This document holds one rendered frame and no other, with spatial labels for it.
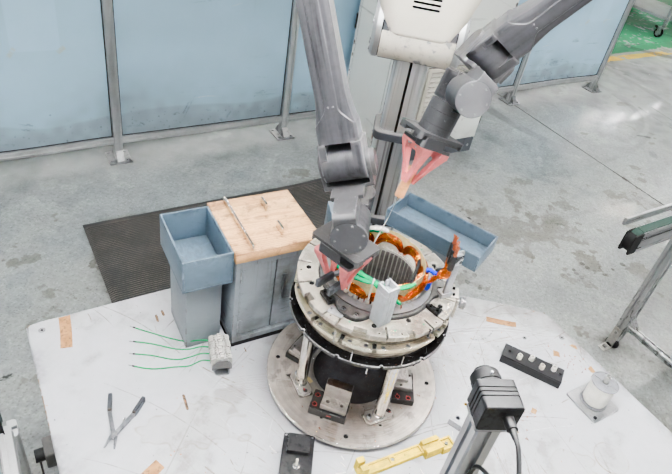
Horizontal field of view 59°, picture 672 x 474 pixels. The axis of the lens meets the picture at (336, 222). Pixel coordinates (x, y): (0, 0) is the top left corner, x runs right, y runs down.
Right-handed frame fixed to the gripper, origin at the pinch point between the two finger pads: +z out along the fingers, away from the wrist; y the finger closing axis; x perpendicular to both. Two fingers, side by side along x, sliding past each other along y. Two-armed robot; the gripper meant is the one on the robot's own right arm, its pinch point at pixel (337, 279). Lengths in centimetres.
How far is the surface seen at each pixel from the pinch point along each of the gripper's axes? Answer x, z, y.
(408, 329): 7.0, 7.1, 12.9
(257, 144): 159, 118, -180
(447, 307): 17.6, 7.0, 14.7
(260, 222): 9.7, 10.6, -29.2
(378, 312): 3.1, 4.0, 8.0
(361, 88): 205, 77, -145
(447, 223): 49, 13, -4
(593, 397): 49, 34, 44
